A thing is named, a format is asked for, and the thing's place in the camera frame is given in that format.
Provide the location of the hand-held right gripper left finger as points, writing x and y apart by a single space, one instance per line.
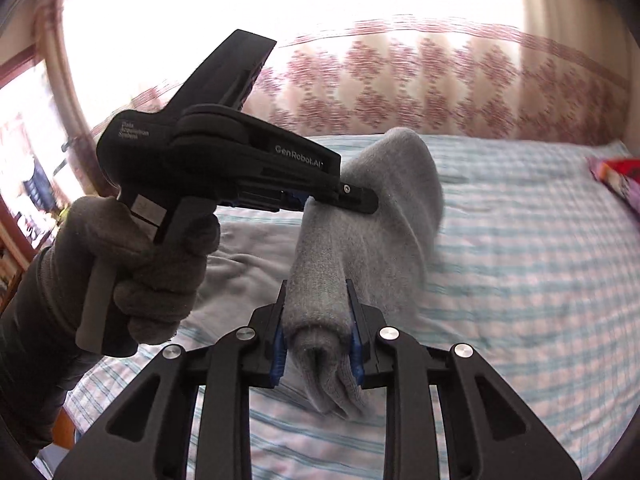
276 350

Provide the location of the person's left forearm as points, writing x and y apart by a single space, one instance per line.
30 360

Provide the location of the wooden bed frame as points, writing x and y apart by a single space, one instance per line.
62 427

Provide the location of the pale grey cloth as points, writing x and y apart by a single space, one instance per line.
250 270

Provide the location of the colourful printed blanket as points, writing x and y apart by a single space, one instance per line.
617 175

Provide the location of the patterned curtain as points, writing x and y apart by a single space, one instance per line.
400 85

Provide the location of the person's left hand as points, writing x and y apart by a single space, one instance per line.
150 280

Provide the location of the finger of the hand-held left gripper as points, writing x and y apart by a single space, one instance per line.
357 200

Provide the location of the grey pants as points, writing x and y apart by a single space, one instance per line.
370 240

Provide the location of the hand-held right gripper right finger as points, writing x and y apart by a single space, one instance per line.
356 350

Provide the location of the plaid bed sheet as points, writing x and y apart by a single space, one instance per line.
500 285

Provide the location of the wooden bookshelf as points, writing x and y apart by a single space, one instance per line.
20 200

